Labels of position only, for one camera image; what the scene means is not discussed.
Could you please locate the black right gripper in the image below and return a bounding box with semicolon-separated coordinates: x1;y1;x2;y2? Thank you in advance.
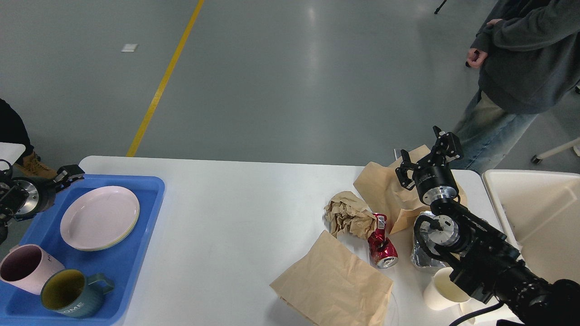
395;126;464;206

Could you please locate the pink plate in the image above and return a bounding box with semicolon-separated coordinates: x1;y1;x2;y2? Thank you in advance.
60;186;140;251

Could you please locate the crushed red soda can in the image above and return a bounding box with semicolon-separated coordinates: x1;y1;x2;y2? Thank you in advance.
368;213;398;269

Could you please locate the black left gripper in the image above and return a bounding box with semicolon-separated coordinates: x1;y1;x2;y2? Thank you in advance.
13;165;85;216

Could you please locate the white plastic bin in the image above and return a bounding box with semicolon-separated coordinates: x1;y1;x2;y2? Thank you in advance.
483;170;580;283

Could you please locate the yellow plate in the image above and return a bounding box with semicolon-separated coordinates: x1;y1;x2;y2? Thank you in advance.
83;211;139;252

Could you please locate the white chair leg caster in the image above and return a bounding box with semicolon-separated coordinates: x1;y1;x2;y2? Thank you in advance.
531;138;580;164

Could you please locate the pink mug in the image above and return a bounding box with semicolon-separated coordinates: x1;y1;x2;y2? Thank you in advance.
0;244;65;295

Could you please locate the blue plastic tray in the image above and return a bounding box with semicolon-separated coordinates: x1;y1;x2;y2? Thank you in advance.
0;175;165;326

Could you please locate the crumpled brown paper ball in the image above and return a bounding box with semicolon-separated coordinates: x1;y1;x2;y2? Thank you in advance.
324;191;377;240

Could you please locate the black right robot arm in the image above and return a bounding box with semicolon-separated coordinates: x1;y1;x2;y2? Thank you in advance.
396;126;580;326

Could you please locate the flat brown paper bag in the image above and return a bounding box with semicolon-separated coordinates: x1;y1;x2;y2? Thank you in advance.
270;231;394;326

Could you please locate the white table corner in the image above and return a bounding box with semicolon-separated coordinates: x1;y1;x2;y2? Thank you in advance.
0;142;26;176

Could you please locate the tan work boot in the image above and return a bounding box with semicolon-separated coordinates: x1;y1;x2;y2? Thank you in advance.
14;151;57;179

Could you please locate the silver foil wrapper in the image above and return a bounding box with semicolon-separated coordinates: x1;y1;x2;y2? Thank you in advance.
411;225;448;273

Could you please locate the person in jeans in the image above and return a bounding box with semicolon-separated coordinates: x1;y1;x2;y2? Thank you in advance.
449;0;580;174

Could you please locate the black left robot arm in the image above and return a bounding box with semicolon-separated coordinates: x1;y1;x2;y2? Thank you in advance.
0;159;85;243

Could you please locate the white paper scrap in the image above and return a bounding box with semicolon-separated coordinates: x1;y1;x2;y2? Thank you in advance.
121;43;139;53

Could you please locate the teal mug yellow inside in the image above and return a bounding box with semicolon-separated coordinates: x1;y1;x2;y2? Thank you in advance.
40;269;115;319

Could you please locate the brown paper bag rear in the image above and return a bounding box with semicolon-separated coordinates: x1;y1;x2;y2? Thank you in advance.
353;144;467;235

